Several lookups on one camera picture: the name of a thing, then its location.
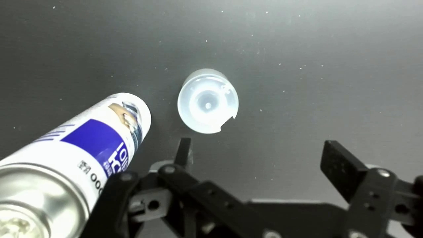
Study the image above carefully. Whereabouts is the white spray can blue label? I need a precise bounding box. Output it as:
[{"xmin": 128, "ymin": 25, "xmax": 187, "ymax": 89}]
[{"xmin": 0, "ymin": 91, "xmax": 153, "ymax": 238}]

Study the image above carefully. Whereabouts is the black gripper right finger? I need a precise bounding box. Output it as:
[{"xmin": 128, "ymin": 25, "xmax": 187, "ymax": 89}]
[{"xmin": 319, "ymin": 139, "xmax": 423, "ymax": 238}]

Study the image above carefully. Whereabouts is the translucent plastic spray cap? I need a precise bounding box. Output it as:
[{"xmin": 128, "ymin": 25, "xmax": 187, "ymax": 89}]
[{"xmin": 175, "ymin": 68, "xmax": 240, "ymax": 135}]

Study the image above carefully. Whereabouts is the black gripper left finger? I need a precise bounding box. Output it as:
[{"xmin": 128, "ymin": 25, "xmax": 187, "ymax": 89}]
[{"xmin": 87, "ymin": 136, "xmax": 252, "ymax": 238}]

